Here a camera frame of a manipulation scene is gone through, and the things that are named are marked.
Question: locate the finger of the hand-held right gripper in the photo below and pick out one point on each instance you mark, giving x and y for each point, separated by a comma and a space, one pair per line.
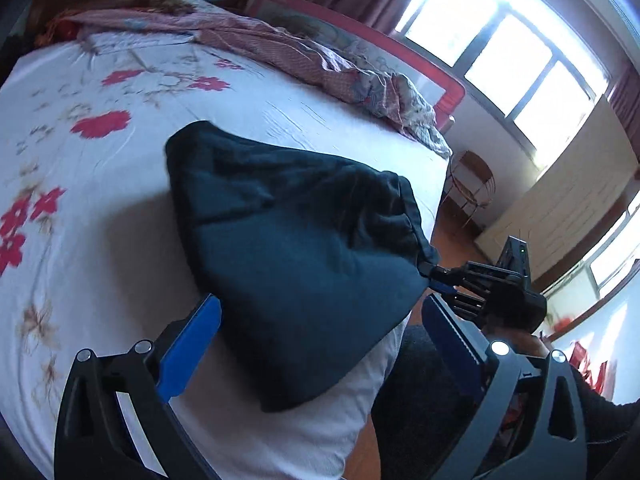
445, 273
446, 288

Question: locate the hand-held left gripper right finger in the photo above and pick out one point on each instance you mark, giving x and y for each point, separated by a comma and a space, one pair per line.
450, 340

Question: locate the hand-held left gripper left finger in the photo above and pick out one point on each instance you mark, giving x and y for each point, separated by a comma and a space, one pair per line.
192, 340

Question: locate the black pants with red stripe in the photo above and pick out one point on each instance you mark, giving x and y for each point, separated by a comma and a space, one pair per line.
300, 270

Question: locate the person's leg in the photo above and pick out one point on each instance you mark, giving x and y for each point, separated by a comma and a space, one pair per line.
420, 410

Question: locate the beige textured board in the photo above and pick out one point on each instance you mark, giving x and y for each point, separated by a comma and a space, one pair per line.
560, 195

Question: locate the red paper decoration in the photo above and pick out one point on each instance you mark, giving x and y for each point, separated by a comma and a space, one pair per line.
587, 362

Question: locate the small window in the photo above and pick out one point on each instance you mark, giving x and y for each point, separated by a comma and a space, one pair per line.
615, 255

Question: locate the bed with floral sheet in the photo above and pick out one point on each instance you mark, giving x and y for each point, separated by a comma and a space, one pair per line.
100, 210

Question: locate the large window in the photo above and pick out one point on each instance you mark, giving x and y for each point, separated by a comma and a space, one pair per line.
510, 60

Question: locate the pink patterned quilt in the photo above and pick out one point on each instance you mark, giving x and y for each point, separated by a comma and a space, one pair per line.
280, 50

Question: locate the beige floral pillow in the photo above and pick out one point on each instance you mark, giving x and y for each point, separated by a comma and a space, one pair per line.
175, 2

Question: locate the red bed rail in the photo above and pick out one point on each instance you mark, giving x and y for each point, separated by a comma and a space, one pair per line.
448, 94

